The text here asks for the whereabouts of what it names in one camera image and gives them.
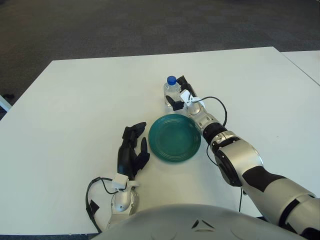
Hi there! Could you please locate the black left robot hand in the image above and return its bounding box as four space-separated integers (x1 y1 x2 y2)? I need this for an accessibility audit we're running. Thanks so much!
116 121 151 181

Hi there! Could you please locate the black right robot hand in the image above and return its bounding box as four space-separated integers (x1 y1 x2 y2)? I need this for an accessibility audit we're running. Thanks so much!
165 74 198 111

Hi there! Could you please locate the white furniture leg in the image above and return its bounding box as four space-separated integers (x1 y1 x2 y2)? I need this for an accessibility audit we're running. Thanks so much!
0 94 12 112

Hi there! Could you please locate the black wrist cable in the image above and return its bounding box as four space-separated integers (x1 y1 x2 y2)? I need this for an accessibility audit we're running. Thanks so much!
85 176 118 233
198 96 245 213

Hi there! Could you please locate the white neighbouring table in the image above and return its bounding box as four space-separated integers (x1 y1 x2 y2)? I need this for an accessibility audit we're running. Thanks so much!
281 50 320 87

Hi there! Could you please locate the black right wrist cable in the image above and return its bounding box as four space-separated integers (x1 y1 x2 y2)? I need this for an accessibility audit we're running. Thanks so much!
198 96 245 213

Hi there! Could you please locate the clear bottle with blue cap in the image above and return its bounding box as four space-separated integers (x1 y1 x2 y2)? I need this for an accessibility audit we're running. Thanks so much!
163 75 182 109

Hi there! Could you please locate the grey robot torso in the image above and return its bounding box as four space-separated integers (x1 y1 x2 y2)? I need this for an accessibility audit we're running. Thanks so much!
91 203 311 240

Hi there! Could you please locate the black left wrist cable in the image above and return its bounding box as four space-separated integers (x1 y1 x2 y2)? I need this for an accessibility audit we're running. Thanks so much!
85 176 118 233

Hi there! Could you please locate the green round plate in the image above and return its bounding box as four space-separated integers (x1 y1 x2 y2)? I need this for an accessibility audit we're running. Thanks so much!
148 114 202 165

